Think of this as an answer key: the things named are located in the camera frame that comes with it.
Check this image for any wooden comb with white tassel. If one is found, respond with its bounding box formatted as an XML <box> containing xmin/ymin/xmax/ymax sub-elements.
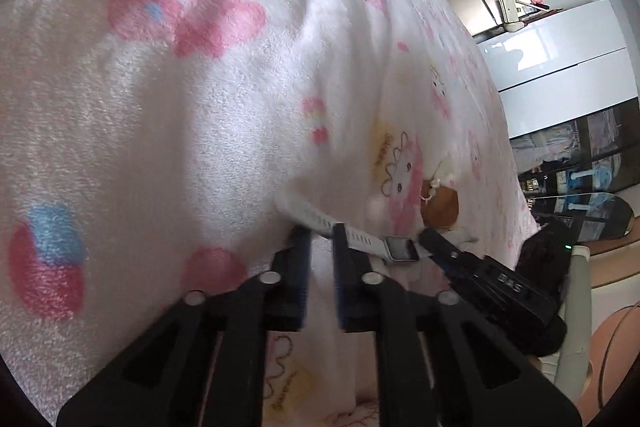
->
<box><xmin>420</xmin><ymin>177</ymin><xmax>460</xmax><ymax>228</ymax></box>

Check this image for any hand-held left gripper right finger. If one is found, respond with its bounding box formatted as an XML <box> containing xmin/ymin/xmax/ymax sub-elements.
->
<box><xmin>332</xmin><ymin>223</ymin><xmax>583</xmax><ymax>427</ymax></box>

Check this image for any pink printed blanket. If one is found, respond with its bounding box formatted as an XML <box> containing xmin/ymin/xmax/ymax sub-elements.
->
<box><xmin>0</xmin><ymin>0</ymin><xmax>538</xmax><ymax>427</ymax></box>

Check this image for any dark glass cabinet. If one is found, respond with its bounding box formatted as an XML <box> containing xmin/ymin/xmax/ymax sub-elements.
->
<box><xmin>510</xmin><ymin>97</ymin><xmax>640</xmax><ymax>208</ymax></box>

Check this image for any white pole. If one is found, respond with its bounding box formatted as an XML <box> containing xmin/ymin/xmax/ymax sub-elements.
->
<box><xmin>555</xmin><ymin>244</ymin><xmax>596</xmax><ymax>390</ymax></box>

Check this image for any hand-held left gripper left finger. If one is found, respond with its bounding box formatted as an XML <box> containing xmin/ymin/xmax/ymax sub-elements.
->
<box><xmin>55</xmin><ymin>224</ymin><xmax>313</xmax><ymax>427</ymax></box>

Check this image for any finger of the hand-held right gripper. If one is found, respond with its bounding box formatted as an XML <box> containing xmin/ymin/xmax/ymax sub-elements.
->
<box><xmin>419</xmin><ymin>228</ymin><xmax>501</xmax><ymax>293</ymax></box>

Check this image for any white box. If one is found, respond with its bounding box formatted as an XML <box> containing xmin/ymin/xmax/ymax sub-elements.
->
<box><xmin>497</xmin><ymin>0</ymin><xmax>538</xmax><ymax>32</ymax></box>

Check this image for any white smartwatch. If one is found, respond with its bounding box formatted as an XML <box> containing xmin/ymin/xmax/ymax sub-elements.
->
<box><xmin>275</xmin><ymin>199</ymin><xmax>476</xmax><ymax>264</ymax></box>

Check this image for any white cabinet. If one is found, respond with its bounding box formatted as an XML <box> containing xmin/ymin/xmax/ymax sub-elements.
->
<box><xmin>475</xmin><ymin>0</ymin><xmax>640</xmax><ymax>140</ymax></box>

